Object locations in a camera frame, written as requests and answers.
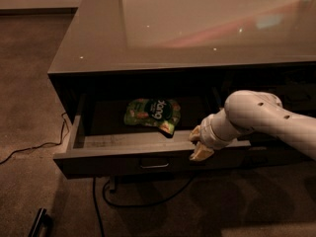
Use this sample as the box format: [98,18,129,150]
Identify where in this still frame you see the thin black floor cable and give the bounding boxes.
[0,112,72,166]

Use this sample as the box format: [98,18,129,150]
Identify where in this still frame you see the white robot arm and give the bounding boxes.
[189,90,316,162]

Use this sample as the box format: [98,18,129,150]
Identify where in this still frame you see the green snack bag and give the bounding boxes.
[123,99,181,135]

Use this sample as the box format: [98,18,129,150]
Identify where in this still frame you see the black bar object on floor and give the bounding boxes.
[28,208,52,237]

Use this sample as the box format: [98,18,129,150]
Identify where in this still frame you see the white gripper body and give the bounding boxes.
[200,114,233,150]

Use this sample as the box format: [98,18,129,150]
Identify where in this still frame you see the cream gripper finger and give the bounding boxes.
[189,125,200,142]
[190,141,214,162]

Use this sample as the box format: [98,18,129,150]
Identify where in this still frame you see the dark grey drawer cabinet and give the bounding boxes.
[48,0,316,168]

